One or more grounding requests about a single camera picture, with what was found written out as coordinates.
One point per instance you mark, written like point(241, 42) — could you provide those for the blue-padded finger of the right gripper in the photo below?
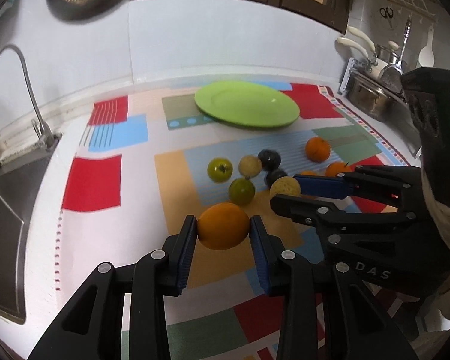
point(321, 186)

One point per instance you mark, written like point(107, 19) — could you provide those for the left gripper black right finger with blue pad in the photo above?
point(356, 325)

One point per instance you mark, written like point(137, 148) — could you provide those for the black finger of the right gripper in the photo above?
point(323, 216)

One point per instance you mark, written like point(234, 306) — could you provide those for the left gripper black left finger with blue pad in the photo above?
point(89, 326)

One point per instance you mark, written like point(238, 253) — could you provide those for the orange fruit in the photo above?
point(223, 226)

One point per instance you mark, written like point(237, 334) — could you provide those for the orange tangerine lower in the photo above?
point(337, 167)

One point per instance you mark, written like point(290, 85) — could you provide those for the orange tangerine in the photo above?
point(317, 149)
point(337, 167)

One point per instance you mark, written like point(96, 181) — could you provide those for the small orange fruit hidden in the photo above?
point(309, 173)

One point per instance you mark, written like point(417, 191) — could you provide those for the orange tangerine upper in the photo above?
point(317, 149)

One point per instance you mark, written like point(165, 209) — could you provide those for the yellow dotted round fruit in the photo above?
point(286, 185)

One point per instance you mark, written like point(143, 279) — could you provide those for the dark plum lower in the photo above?
point(273, 176)

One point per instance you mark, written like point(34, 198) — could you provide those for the dark plum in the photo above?
point(270, 159)
point(273, 176)

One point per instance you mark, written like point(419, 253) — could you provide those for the dark plum upper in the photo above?
point(270, 159)

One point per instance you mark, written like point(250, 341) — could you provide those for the green apple front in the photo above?
point(241, 191)

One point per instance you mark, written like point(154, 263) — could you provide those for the green apple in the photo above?
point(241, 191)
point(219, 170)

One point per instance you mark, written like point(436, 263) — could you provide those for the pale yellow round fruit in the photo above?
point(250, 166)

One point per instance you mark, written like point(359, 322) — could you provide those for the green apple left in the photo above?
point(219, 170)

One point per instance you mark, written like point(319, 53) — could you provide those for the metal strainer ladle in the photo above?
point(390, 76)

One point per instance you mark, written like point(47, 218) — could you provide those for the green plate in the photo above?
point(247, 104)

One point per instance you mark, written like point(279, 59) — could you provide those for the white rice spoon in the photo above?
point(426, 57)

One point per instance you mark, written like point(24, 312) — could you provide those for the stainless steel sink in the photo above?
point(21, 176)

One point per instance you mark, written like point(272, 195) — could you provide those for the colourful patchwork table mat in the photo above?
point(146, 161)

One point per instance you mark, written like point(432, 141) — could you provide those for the black scissors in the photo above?
point(388, 14)

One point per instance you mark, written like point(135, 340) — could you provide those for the steel pot with white handles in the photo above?
point(363, 82)

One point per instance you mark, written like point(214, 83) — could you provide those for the black camera housing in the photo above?
point(427, 91)

